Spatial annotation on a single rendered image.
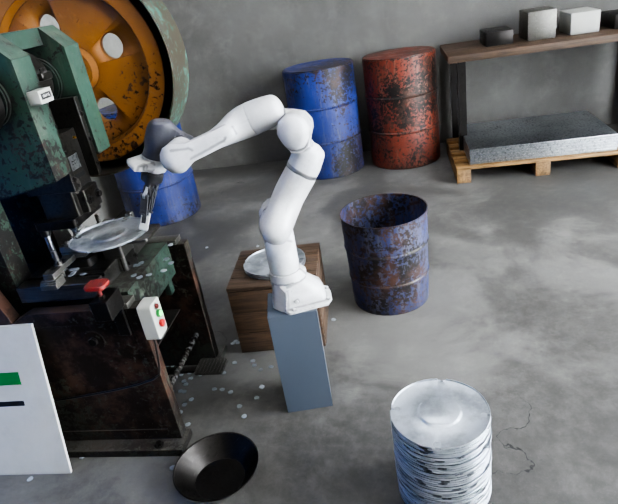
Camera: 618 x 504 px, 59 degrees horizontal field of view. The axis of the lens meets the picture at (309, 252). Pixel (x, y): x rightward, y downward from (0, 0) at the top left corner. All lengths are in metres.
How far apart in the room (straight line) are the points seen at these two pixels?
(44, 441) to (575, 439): 1.89
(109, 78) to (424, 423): 1.70
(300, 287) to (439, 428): 0.68
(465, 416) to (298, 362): 0.68
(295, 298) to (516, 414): 0.90
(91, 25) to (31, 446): 1.59
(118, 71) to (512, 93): 3.69
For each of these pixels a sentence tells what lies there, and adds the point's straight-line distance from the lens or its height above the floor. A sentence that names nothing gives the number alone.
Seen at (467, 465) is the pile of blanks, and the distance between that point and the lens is 1.73.
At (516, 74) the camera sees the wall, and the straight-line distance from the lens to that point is 5.22.
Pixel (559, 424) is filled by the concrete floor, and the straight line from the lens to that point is 2.19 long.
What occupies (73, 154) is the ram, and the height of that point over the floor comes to 1.09.
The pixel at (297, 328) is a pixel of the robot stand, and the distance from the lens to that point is 2.02.
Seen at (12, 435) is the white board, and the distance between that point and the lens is 2.43.
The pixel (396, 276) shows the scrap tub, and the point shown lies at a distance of 2.59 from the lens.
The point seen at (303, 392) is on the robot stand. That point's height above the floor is 0.09.
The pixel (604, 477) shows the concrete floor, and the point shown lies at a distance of 2.06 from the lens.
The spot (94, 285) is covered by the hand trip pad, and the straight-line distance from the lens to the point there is 1.84.
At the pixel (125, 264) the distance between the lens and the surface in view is 2.13.
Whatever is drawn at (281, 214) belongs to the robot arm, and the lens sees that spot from 1.81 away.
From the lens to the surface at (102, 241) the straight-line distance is 2.10.
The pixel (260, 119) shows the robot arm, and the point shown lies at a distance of 1.80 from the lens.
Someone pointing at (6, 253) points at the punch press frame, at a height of 0.82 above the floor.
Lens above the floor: 1.51
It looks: 26 degrees down
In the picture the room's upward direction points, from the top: 10 degrees counter-clockwise
